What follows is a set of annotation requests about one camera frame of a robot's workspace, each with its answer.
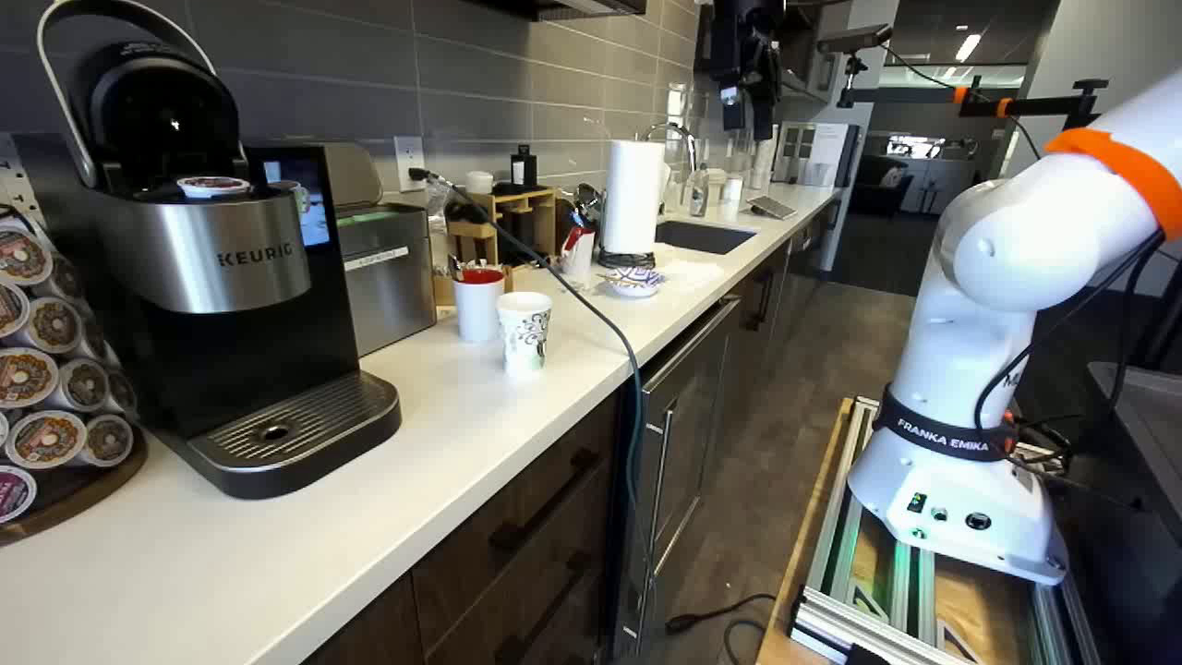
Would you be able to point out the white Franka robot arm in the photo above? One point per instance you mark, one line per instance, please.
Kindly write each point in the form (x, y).
(984, 321)

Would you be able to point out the wooden counter organizer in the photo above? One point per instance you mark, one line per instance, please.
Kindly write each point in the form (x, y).
(520, 215)

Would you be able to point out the dark wood cabinet drawers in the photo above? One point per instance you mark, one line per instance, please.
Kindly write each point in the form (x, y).
(520, 555)

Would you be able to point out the printed paper cup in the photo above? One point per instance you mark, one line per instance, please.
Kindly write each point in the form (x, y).
(527, 335)

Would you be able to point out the white cup with red stirrers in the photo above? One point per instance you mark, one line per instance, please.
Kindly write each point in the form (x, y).
(577, 260)

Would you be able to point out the white mug red inside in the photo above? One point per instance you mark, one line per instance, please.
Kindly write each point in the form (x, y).
(479, 307)

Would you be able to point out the white paper towel roll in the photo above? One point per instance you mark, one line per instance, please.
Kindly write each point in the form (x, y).
(633, 196)

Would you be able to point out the kitchen sink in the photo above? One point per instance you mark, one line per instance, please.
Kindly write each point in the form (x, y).
(702, 239)

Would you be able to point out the black canister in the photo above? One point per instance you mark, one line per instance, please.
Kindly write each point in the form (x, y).
(523, 167)

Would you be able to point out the black silver Keurig coffee maker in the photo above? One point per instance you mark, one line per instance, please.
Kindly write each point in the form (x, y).
(222, 284)

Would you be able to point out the coffee pod carousel rack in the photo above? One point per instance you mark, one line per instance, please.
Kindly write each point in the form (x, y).
(41, 392)

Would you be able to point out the white wall outlet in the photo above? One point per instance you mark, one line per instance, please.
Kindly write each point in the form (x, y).
(406, 161)

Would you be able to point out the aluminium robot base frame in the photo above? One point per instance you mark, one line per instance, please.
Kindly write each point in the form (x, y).
(862, 578)

